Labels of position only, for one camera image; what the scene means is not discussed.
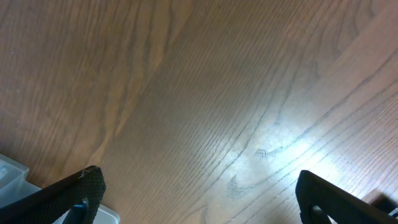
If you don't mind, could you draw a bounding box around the clear plastic storage container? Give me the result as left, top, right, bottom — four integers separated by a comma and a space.
1, 154, 120, 224

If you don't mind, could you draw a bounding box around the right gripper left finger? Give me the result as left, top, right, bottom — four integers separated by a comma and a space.
1, 166, 106, 224

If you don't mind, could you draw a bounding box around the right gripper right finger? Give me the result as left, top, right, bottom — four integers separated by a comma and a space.
295, 170, 397, 224

